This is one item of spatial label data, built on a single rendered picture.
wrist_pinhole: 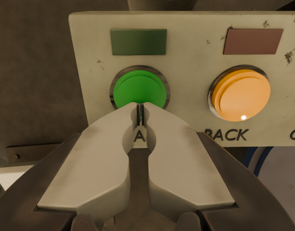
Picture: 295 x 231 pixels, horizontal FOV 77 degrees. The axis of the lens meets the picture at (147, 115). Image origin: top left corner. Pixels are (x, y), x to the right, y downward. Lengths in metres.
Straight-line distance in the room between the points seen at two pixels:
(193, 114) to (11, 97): 0.82
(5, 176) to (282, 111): 0.76
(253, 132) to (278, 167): 0.25
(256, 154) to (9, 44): 0.87
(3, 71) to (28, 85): 0.10
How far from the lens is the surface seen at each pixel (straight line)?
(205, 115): 0.16
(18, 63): 0.89
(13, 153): 0.94
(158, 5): 0.27
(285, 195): 0.46
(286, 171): 0.44
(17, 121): 0.92
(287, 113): 0.19
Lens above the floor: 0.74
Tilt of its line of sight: 79 degrees down
